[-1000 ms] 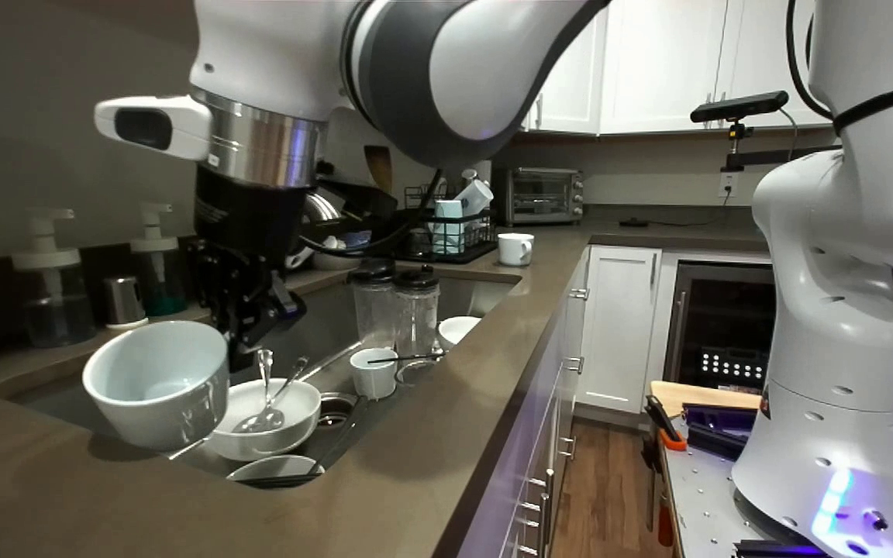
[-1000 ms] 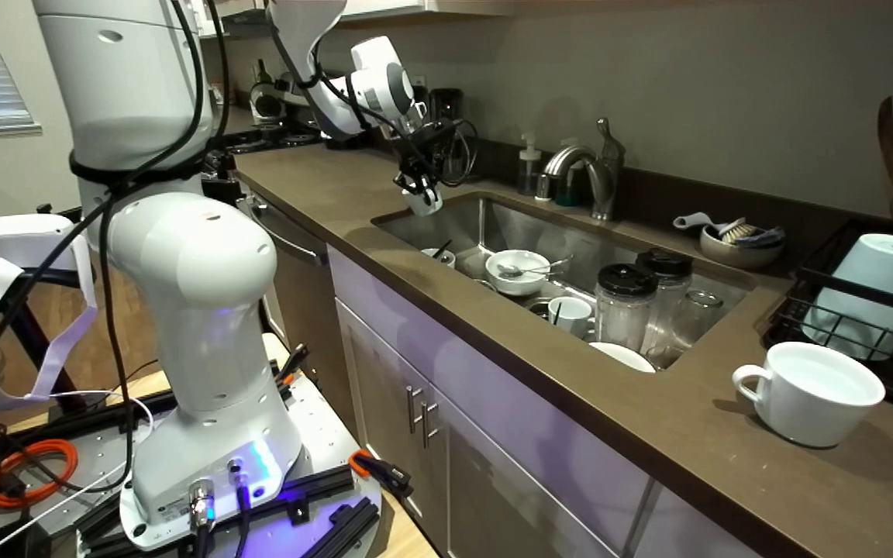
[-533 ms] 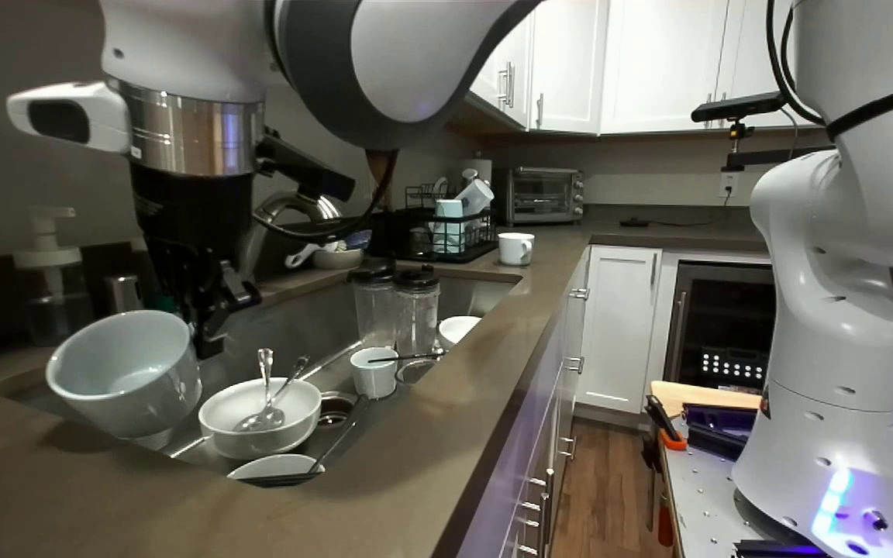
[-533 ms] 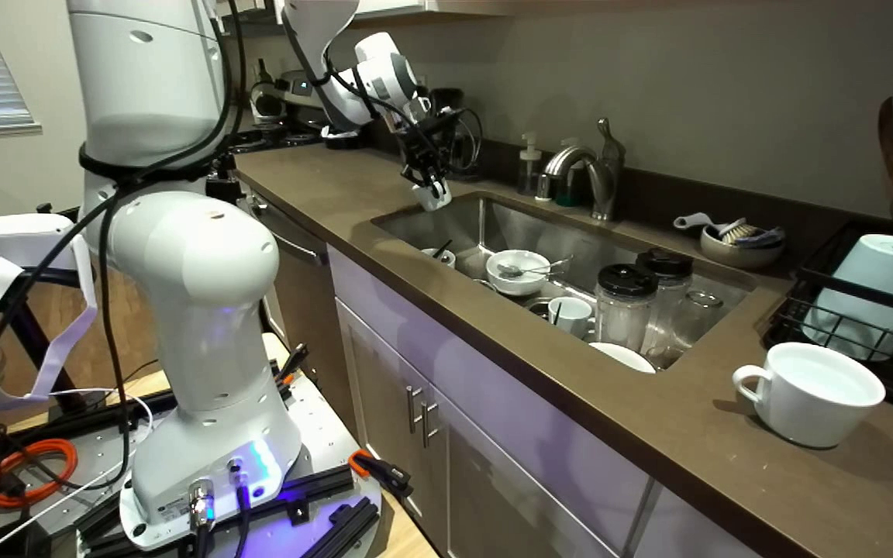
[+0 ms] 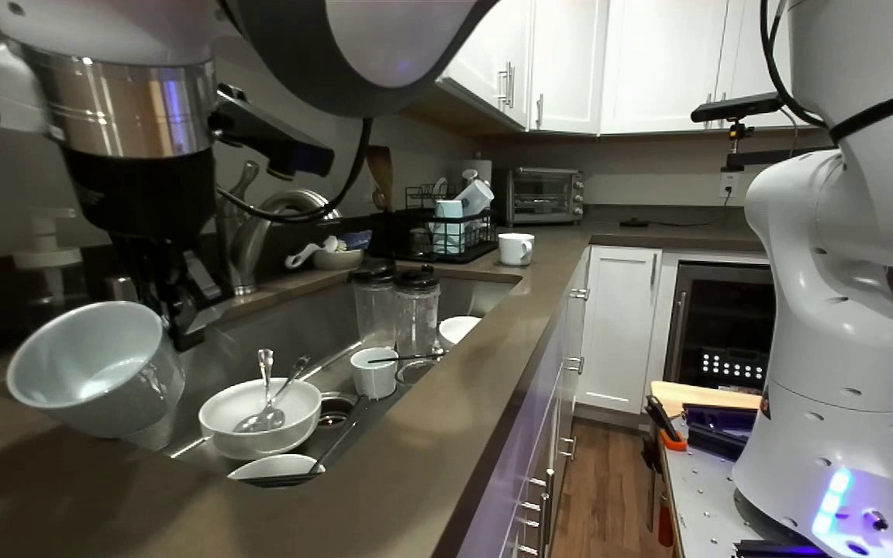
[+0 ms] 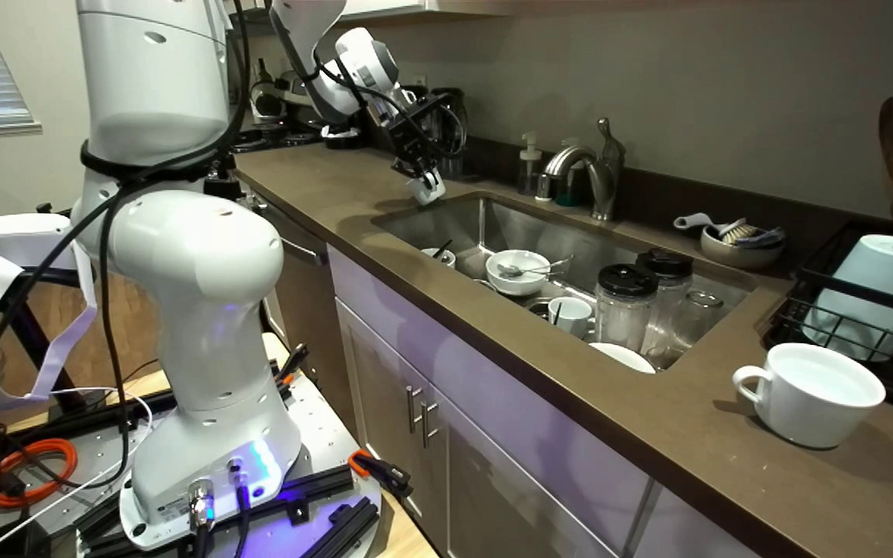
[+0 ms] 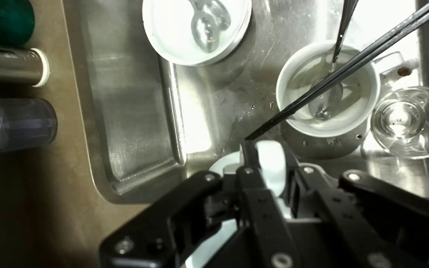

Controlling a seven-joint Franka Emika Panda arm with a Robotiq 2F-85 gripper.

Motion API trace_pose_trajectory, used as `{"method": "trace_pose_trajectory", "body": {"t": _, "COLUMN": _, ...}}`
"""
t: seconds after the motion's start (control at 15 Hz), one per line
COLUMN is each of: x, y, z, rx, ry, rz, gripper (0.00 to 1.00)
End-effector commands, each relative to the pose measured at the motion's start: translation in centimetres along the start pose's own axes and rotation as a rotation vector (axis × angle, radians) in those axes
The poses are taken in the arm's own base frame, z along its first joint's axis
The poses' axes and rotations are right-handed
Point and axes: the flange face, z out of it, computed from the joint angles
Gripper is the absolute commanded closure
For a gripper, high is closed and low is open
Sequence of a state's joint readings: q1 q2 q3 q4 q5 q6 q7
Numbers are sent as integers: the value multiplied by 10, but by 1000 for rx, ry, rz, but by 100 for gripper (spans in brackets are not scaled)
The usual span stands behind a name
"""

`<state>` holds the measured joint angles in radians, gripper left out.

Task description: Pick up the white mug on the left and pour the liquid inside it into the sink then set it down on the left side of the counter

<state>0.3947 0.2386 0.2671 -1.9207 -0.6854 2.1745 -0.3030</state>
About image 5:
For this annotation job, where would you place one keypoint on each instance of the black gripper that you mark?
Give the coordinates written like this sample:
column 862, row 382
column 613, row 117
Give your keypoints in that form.
column 141, row 203

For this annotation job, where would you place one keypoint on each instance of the white ceramic mug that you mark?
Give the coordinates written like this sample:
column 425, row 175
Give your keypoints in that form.
column 516, row 248
column 95, row 375

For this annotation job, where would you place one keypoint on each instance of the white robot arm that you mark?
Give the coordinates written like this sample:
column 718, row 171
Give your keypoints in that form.
column 851, row 310

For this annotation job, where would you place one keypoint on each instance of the stainless steel sink basin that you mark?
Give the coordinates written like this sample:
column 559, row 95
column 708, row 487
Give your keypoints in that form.
column 263, row 329

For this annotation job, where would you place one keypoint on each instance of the pale counter cabinet front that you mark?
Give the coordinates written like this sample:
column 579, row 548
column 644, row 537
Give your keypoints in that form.
column 529, row 436

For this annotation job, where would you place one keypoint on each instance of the brushed steel faucet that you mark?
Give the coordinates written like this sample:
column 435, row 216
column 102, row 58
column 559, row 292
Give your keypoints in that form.
column 251, row 259

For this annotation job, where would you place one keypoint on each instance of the upright metal utensil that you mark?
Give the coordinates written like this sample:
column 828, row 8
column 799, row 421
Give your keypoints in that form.
column 265, row 368

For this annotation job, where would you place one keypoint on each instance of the metal spoon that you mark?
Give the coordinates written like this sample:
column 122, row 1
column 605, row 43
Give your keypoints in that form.
column 263, row 421

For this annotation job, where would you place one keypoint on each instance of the grey sponge bowl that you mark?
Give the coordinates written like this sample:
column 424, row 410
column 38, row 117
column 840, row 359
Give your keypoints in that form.
column 337, row 259

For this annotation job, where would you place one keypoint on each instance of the long metal utensil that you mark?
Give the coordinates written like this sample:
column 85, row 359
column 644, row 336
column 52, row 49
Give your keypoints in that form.
column 338, row 359

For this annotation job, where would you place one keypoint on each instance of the white plate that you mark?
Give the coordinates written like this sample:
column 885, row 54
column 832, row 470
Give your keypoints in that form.
column 270, row 470

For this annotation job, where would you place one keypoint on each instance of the clear jar black lid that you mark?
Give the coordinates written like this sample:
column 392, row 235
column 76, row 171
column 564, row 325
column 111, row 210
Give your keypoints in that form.
column 372, row 304
column 416, row 310

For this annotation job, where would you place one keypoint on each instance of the small white cup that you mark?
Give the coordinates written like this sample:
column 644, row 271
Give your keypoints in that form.
column 374, row 380

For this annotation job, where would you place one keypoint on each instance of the wooden spoon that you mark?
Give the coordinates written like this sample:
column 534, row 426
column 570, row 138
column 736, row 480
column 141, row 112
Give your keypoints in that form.
column 380, row 175

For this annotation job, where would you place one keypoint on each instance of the pale teal cup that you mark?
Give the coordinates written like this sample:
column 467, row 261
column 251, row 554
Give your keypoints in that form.
column 449, row 228

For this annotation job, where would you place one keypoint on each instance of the white shallow bowl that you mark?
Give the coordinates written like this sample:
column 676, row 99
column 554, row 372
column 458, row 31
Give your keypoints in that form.
column 458, row 329

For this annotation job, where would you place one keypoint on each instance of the white container in rack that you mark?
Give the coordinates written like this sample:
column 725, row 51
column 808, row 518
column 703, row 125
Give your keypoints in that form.
column 475, row 197

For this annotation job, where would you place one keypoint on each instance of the silver toaster oven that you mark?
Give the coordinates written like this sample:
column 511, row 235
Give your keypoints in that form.
column 545, row 197

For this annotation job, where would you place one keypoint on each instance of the white cabinet door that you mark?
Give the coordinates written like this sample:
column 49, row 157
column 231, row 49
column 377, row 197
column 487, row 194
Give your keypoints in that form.
column 622, row 329

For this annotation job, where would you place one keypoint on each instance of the orange black clamp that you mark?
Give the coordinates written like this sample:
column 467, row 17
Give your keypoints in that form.
column 666, row 523
column 666, row 430

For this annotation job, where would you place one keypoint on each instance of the wooden board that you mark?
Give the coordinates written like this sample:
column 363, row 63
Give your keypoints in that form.
column 705, row 394

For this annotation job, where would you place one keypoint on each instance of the black undercounter wine cooler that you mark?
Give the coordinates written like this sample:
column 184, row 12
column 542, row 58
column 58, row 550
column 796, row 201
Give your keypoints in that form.
column 722, row 326

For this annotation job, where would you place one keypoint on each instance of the dark purple box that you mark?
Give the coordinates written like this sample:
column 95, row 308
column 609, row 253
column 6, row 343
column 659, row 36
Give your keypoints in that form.
column 722, row 426

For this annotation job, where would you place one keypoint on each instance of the robot mounting table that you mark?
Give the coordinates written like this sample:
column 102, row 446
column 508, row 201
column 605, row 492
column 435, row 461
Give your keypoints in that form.
column 705, row 507

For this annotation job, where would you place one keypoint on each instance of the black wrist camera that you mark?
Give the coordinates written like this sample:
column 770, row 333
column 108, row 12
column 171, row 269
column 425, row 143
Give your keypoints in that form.
column 270, row 143

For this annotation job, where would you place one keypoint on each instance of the white wall cabinets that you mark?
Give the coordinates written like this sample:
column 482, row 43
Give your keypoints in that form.
column 613, row 63

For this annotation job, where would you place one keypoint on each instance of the white wall outlet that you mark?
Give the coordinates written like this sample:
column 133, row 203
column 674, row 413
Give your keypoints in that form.
column 730, row 183

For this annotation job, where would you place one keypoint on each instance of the black camera on stand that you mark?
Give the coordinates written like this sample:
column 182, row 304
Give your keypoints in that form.
column 743, row 108

